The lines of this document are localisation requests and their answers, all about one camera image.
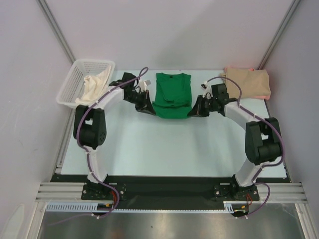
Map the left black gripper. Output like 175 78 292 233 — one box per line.
125 90 156 116

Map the green t shirt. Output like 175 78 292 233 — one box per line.
152 73 192 119

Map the white plastic basket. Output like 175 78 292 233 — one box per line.
56 59 116 109

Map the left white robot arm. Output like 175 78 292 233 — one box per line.
73 69 156 199

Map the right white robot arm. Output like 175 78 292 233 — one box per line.
188 83 285 200

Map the cream t shirt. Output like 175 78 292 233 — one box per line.
75 65 112 105

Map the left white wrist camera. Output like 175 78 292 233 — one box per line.
136 80 151 92

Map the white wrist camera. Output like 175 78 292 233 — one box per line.
201 81 213 99
136 80 151 92

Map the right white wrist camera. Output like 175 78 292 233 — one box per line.
201 81 213 99

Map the right aluminium corner post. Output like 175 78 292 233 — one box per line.
257 0 302 70

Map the aluminium corner post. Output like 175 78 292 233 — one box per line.
36 0 76 64
257 0 302 70

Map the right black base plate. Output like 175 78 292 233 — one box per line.
213 184 260 201

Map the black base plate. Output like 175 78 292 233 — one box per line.
81 177 127 201
213 184 260 201

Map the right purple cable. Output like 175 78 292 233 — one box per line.
200 76 286 220

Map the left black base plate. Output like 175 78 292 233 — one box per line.
81 177 127 201

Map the right grey cable duct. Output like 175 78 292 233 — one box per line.
224 201 249 214

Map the grey cable duct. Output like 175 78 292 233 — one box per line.
224 201 249 214
46 202 113 213

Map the left aluminium corner post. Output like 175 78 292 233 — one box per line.
36 0 76 64

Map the aluminium front rail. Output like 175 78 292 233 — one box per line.
35 182 308 204

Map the left grey cable duct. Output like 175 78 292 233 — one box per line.
46 202 113 213

